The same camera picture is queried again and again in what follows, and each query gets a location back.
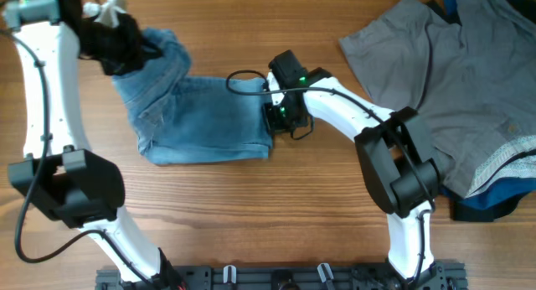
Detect light blue denim jeans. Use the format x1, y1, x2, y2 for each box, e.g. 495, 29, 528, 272
112, 28, 273, 165

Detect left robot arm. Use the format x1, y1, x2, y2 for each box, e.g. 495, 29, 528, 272
1, 0, 186, 289

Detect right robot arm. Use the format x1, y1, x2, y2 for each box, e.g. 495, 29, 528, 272
263, 50, 442, 289

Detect grey t-shirt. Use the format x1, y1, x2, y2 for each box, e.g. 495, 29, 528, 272
340, 0, 535, 198

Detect black garment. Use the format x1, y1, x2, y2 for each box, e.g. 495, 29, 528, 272
425, 0, 520, 222

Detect right black cable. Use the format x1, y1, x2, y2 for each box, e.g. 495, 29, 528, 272
225, 69, 436, 287

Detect right grey rail clip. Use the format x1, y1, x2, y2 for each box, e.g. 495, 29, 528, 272
317, 262, 335, 290

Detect grey rail clip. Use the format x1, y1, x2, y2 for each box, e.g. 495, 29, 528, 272
223, 265, 237, 285
317, 262, 335, 290

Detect left grey rail clip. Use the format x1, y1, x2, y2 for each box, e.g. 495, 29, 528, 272
223, 265, 237, 285

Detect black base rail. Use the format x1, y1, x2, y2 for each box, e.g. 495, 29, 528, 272
95, 261, 469, 290

